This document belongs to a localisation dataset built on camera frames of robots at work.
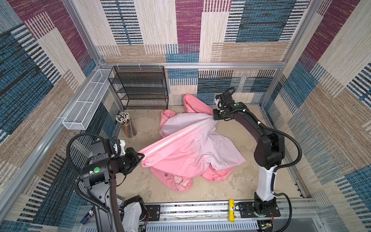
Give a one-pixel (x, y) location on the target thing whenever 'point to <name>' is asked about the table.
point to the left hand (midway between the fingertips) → (143, 153)
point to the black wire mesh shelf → (140, 86)
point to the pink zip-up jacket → (191, 142)
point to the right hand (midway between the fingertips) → (217, 116)
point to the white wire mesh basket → (78, 116)
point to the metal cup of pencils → (124, 118)
